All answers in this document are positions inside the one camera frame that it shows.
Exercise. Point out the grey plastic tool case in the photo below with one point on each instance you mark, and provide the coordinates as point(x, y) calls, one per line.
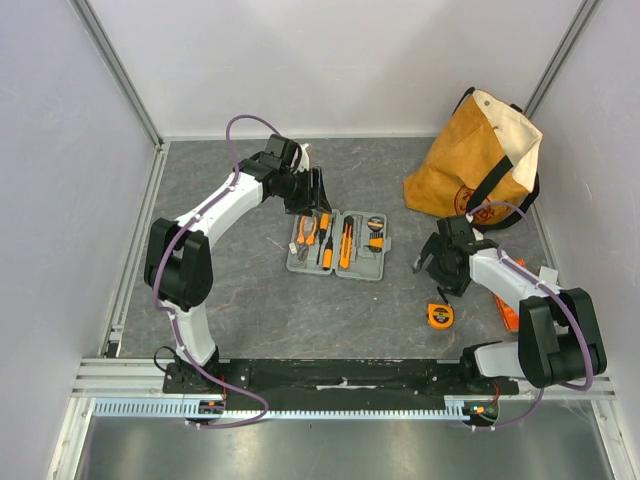
point(364, 266)

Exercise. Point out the orange black screwdriver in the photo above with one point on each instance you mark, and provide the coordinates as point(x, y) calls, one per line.
point(322, 231)
point(327, 257)

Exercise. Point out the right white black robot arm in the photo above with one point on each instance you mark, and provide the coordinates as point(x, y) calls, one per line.
point(558, 340)

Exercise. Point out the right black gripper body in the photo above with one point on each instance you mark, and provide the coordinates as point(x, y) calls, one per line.
point(439, 255)

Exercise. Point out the brown canvas tote bag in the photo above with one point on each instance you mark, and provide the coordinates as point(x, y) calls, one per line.
point(484, 162)

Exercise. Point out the orange handled pliers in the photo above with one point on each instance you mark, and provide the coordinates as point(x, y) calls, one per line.
point(305, 237)

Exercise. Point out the orange tape measure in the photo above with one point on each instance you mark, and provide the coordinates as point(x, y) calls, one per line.
point(440, 316)

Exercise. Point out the orange printed box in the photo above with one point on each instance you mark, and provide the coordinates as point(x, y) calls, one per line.
point(508, 315)

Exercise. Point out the orange utility knife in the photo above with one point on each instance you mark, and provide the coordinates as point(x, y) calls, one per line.
point(346, 243)

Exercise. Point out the round black orange tape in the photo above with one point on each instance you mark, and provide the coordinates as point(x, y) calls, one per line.
point(375, 223)

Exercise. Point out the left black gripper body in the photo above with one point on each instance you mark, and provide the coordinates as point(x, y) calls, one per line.
point(303, 198)

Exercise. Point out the blue grey cable duct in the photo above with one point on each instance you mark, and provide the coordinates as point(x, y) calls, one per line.
point(199, 409)

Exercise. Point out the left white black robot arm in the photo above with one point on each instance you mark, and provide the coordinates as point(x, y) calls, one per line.
point(178, 265)

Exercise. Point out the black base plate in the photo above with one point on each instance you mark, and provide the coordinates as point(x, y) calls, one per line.
point(424, 375)

